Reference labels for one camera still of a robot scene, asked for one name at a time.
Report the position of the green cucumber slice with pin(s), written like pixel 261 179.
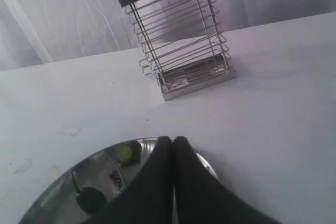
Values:
pixel 123 153

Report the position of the round steel plate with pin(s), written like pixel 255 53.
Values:
pixel 101 170

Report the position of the wire metal utensil rack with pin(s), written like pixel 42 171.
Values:
pixel 183 44

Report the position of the white backdrop curtain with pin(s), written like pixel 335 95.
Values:
pixel 35 32

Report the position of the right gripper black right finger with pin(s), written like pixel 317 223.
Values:
pixel 201 198

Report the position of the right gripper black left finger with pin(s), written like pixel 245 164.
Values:
pixel 149 197

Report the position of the green vegetable piece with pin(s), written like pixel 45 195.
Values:
pixel 90 200

